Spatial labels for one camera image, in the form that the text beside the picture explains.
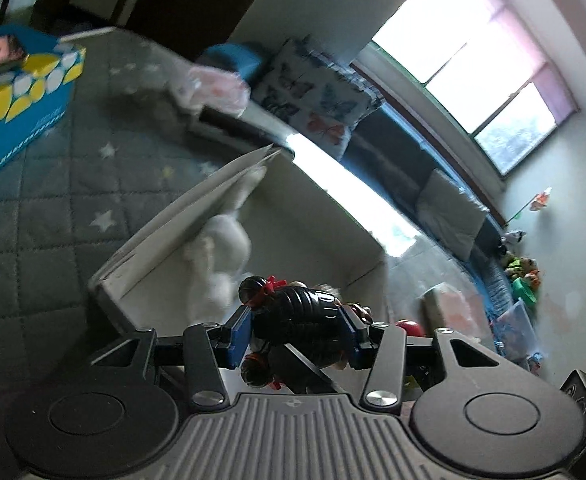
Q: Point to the clear plastic storage bin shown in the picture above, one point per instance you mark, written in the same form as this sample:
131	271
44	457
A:
515	334

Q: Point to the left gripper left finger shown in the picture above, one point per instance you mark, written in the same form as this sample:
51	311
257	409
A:
207	348

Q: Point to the white plush rabbit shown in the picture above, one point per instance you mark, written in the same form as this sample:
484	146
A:
218	255

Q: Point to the window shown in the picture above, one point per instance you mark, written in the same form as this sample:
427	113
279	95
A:
482	69

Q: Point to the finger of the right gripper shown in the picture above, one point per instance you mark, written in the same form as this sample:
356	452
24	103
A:
301	376

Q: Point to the grey cushion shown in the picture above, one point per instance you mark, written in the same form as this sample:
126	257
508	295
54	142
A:
452	215

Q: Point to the flower toy on stick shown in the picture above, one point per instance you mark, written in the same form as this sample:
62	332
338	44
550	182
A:
537	202

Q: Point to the blue yellow tissue box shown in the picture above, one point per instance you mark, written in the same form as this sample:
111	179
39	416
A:
35	92

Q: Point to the black-haired doll figure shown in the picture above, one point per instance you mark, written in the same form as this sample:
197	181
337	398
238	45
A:
293	313

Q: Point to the small stuffed toys pile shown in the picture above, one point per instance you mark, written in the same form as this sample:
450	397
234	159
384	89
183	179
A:
518	267

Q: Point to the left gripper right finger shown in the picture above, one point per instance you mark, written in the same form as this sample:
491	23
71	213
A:
379	348

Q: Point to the pink tissue pack far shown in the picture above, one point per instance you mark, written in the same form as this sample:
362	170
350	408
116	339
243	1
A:
195	87

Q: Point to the butterfly print pillow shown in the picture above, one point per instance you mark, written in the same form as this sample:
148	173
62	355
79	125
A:
320	99

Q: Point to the red rubber toy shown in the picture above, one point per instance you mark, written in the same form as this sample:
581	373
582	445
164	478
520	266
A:
412	328

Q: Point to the blue sofa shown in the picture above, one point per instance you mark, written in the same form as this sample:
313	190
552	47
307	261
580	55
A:
391	156

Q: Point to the green bowl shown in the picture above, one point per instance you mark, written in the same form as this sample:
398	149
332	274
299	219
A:
521	291

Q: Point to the grey cardboard box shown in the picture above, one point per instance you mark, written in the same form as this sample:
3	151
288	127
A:
261	214

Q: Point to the panda plush toy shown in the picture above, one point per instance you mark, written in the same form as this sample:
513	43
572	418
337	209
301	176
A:
513	237

